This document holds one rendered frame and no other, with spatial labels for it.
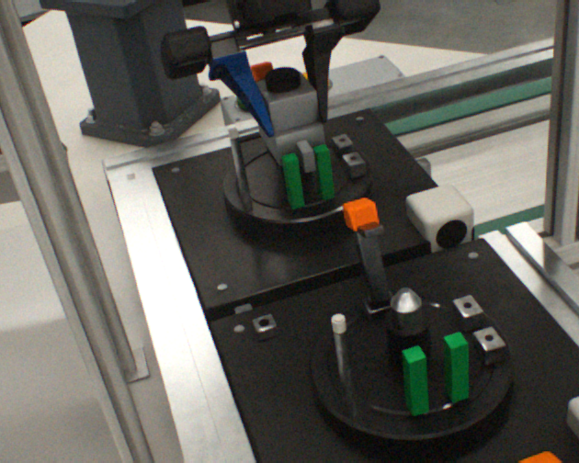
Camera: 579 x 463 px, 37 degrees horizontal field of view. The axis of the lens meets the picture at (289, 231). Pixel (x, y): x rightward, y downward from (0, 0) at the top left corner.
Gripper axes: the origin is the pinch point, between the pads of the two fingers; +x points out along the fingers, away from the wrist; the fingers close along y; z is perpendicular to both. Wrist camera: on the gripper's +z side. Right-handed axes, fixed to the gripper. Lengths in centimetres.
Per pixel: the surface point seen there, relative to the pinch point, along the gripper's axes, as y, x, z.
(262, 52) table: 10, -18, -58
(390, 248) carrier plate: 4.4, 15.4, 1.3
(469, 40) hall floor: 121, -44, -228
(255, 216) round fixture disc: -5.2, 9.4, -3.0
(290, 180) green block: -1.8, 7.4, -0.6
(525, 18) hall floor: 147, -47, -232
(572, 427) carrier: 7.5, 29.3, 19.0
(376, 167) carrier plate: 8.0, 7.8, -8.2
